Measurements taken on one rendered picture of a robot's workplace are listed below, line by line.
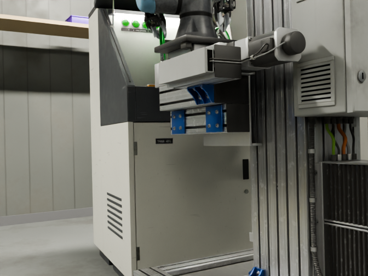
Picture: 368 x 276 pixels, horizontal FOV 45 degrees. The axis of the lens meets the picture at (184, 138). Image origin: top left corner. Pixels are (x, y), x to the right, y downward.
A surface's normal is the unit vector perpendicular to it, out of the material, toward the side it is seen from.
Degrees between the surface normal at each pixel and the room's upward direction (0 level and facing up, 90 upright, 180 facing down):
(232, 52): 90
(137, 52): 90
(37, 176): 90
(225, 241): 90
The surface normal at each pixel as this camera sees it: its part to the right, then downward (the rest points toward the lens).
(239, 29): 0.36, -0.25
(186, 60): -0.86, 0.02
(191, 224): 0.39, -0.01
